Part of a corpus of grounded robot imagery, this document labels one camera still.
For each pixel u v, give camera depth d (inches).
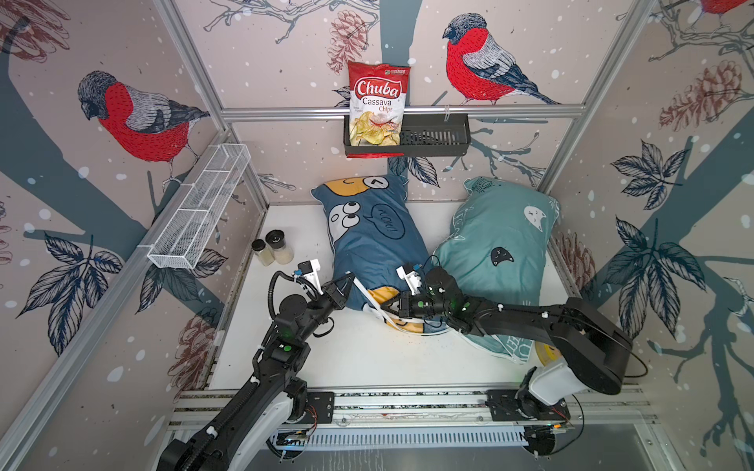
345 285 28.4
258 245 37.8
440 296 25.4
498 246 34.5
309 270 27.4
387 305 31.0
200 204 31.2
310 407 28.7
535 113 36.7
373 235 36.2
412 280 30.0
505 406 28.8
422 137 42.1
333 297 26.5
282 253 39.6
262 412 22.1
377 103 32.9
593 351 17.2
